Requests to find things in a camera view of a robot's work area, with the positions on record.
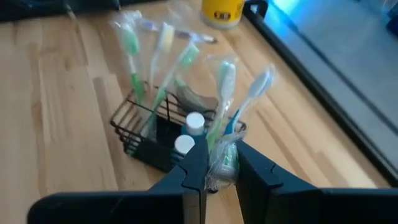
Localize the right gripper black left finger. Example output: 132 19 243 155
27 136 210 224

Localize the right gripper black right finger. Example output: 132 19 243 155
234 139 398 224

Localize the small teal mouthwash bottle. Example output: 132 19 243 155
182 111 206 138
173 134 197 162

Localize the black wire toothbrush caddy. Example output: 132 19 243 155
109 82 248 174

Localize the purple toothbrush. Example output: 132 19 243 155
138 20 218 44

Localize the yellow bottle with white cap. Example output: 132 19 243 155
201 0 246 31

